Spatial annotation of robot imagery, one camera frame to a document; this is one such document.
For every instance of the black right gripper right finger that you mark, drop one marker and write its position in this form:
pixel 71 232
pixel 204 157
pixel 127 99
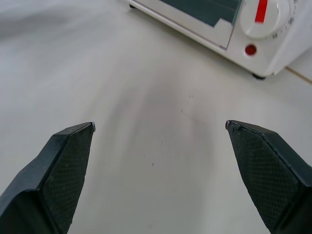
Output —
pixel 270 180

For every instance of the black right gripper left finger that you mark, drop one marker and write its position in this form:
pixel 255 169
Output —
pixel 46 180

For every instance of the white toaster oven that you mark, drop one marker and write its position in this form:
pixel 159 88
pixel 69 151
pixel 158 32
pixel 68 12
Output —
pixel 273 51

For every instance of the white dial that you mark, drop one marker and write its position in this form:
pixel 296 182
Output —
pixel 264 18

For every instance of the glass oven door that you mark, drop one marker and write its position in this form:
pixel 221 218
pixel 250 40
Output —
pixel 195 17

